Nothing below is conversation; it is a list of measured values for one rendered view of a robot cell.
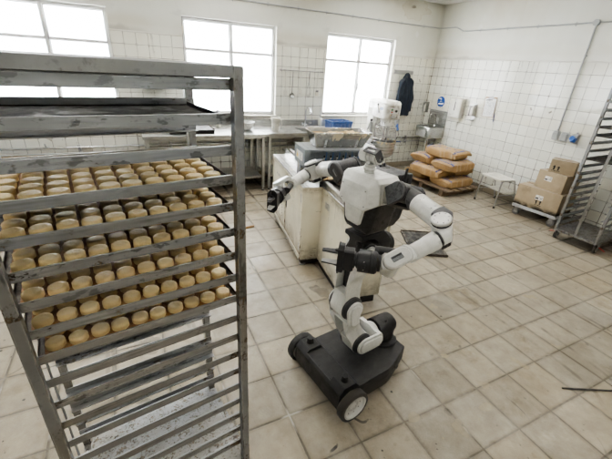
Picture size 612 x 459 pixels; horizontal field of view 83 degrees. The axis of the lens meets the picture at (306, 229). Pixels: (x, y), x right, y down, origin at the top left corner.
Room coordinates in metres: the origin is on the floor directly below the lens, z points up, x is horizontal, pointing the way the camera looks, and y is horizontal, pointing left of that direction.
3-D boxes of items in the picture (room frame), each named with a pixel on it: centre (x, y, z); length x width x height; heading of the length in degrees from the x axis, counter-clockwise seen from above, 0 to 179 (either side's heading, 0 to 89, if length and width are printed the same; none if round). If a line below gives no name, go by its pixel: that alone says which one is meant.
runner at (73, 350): (0.86, 0.48, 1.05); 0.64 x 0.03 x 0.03; 126
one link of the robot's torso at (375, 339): (1.74, -0.40, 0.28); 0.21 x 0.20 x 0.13; 126
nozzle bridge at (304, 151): (3.24, -0.23, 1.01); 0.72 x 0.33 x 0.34; 109
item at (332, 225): (2.76, -0.40, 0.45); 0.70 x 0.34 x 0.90; 19
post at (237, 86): (1.02, 0.22, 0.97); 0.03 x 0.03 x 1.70; 36
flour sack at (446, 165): (5.89, -2.45, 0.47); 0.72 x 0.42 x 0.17; 122
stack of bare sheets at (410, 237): (3.69, -1.40, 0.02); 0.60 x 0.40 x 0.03; 0
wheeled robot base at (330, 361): (1.72, -0.38, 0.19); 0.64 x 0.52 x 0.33; 126
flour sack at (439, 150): (6.11, -2.37, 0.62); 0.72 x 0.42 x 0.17; 33
